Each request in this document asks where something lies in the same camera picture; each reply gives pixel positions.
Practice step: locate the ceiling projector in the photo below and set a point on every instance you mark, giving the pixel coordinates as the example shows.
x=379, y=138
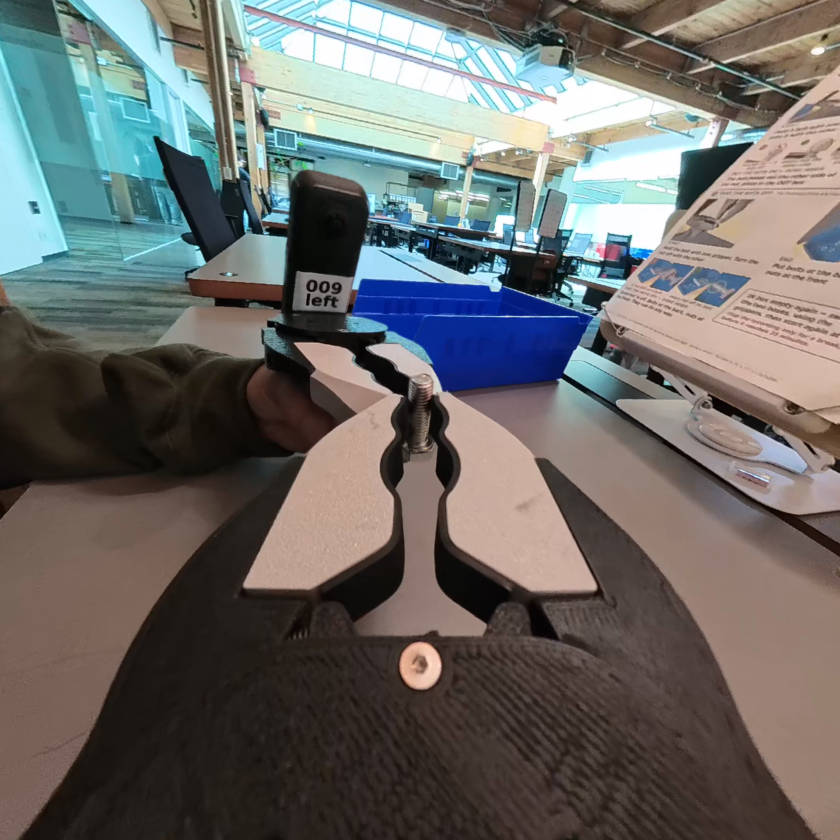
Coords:
x=544, y=64

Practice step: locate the black mesh office chair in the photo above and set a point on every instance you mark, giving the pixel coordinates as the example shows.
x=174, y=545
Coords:
x=190, y=197

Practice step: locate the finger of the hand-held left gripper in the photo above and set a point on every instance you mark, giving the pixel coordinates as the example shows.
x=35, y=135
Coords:
x=341, y=380
x=400, y=362

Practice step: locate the person's left forearm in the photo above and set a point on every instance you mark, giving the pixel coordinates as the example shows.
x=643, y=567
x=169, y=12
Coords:
x=111, y=407

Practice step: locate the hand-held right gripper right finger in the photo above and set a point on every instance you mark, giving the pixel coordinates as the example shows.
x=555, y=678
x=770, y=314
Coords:
x=512, y=518

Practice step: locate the blue plastic bin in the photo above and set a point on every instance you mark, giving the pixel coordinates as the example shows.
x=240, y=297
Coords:
x=499, y=341

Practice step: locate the printed instruction sheet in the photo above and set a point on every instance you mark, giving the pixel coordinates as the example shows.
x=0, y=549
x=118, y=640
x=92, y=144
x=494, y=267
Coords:
x=761, y=262

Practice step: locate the steel hex bolt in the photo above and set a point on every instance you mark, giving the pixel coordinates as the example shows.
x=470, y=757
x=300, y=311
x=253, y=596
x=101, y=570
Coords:
x=420, y=413

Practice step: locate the small metal magnet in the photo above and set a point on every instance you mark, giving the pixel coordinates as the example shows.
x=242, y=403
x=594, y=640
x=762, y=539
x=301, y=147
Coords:
x=751, y=476

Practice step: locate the white document stand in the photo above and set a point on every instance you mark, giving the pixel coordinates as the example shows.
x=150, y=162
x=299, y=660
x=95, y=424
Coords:
x=715, y=426

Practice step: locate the person's left hand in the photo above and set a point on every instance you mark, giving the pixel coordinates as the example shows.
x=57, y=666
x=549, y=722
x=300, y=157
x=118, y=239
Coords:
x=285, y=413

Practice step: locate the red and black office chair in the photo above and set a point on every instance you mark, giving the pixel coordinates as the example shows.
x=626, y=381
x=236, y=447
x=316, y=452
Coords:
x=618, y=253

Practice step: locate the grey desk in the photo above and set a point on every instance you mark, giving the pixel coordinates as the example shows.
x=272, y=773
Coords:
x=656, y=512

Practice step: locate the wood-edged white table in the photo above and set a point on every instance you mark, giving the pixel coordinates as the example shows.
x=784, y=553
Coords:
x=249, y=262

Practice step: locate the black monitor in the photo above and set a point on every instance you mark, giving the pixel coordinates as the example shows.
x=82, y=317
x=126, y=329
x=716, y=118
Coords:
x=712, y=170

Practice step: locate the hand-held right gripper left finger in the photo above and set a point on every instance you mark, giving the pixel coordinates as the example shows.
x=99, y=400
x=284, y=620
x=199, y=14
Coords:
x=328, y=512

